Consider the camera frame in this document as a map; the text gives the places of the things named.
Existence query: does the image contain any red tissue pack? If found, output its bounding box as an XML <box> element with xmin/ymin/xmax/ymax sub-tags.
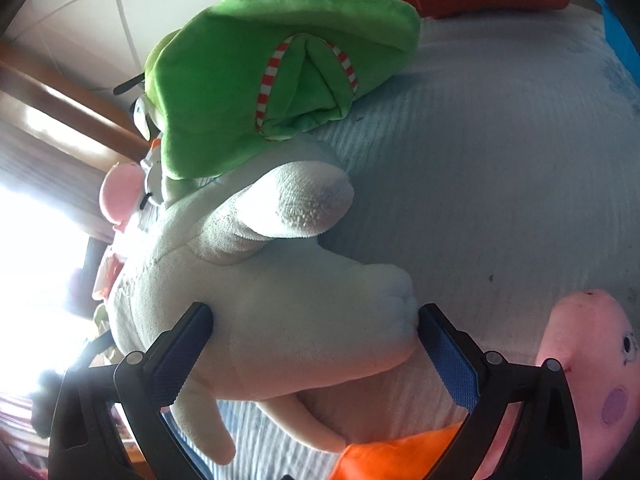
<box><xmin>92</xmin><ymin>250</ymin><xmax>123</xmax><ymax>301</ymax></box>

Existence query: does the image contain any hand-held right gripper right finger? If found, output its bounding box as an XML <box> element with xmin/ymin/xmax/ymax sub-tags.
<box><xmin>417</xmin><ymin>302</ymin><xmax>583</xmax><ymax>480</ymax></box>

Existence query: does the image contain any pink round plush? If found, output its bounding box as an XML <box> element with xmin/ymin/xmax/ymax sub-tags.
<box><xmin>99</xmin><ymin>162</ymin><xmax>146</xmax><ymax>233</ymax></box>

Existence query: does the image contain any green frog plush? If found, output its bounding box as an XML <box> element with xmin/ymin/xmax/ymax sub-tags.
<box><xmin>142</xmin><ymin>0</ymin><xmax>422</xmax><ymax>181</ymax></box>

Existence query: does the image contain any pink pig plush orange dress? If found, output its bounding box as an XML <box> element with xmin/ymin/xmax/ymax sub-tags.
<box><xmin>330</xmin><ymin>289</ymin><xmax>640</xmax><ymax>480</ymax></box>

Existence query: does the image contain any small white unicorn plush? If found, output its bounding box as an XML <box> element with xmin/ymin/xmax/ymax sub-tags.
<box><xmin>131</xmin><ymin>100</ymin><xmax>166</xmax><ymax>208</ymax></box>

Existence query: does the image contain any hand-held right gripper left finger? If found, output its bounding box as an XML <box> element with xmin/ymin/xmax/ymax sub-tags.
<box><xmin>48</xmin><ymin>301</ymin><xmax>216</xmax><ymax>480</ymax></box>

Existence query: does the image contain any blue plastic crate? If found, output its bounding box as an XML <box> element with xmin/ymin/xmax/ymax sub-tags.
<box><xmin>585</xmin><ymin>0</ymin><xmax>640</xmax><ymax>86</ymax></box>

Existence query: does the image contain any white seal plush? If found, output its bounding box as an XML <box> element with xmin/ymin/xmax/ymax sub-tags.
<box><xmin>107</xmin><ymin>135</ymin><xmax>471</xmax><ymax>466</ymax></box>

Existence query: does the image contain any light blue bed sheet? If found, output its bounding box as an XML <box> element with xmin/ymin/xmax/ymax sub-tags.
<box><xmin>200</xmin><ymin>5</ymin><xmax>640</xmax><ymax>480</ymax></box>

